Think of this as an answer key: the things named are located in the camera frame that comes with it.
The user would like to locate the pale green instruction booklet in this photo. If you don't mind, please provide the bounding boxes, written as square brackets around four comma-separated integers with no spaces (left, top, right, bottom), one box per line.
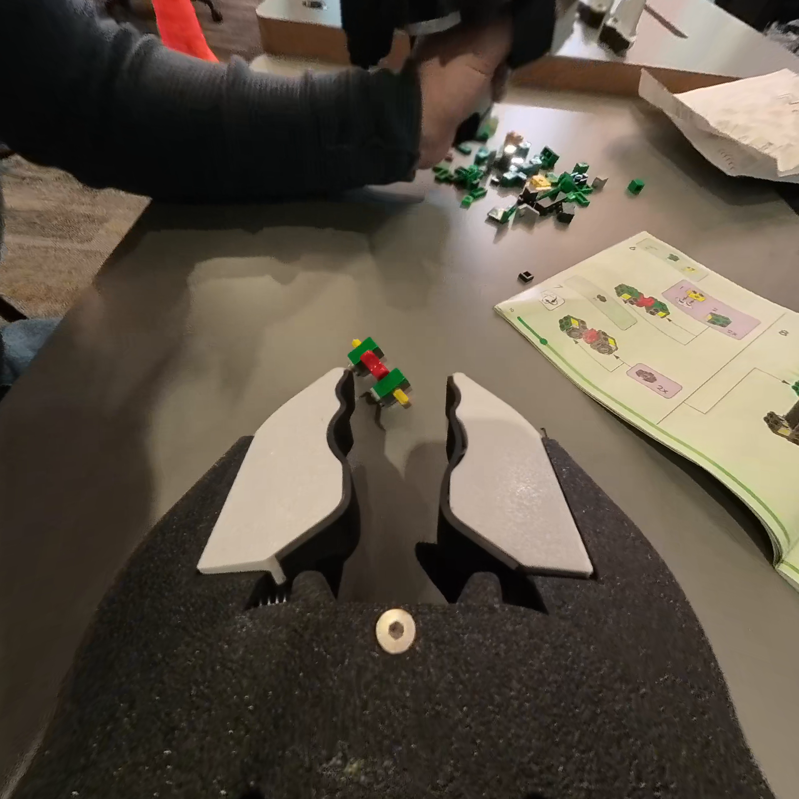
[494,231,799,591]

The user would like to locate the light table with wooden edge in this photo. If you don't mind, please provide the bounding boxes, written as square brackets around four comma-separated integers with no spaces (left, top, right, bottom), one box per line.
[256,0,799,101]

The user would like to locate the person's left forearm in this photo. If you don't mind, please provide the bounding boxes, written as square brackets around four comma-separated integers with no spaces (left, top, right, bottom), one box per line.
[0,0,425,203]

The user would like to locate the person's left hand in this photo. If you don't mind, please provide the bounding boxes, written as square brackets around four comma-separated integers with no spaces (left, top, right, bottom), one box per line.
[415,22,516,171]

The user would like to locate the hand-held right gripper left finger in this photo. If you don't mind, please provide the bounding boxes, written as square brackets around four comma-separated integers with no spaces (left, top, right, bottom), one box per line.
[197,367,363,597]

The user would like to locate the white paper bag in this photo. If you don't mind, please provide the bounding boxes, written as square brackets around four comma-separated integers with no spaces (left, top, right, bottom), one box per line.
[638,67,799,183]

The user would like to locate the grey desk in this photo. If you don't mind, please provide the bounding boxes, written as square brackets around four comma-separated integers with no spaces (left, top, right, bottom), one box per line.
[0,84,799,799]

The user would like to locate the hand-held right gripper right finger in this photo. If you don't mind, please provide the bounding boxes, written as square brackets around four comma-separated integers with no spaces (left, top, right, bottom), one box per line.
[437,372,595,578]

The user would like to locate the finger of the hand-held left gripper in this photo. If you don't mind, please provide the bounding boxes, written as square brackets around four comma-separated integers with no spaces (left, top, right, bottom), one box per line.
[459,94,501,144]

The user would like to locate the orange red object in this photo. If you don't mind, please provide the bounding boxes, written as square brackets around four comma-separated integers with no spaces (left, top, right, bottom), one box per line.
[153,0,219,63]

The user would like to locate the green red yellow brick assembly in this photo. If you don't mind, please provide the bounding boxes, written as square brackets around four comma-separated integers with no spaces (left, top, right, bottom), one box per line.
[347,337,414,412]

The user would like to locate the pile of small toy bricks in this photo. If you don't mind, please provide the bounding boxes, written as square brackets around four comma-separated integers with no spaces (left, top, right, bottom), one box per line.
[432,119,609,227]

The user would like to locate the person's leg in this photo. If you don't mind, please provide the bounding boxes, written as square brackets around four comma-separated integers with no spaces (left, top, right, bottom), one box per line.
[0,317,61,400]

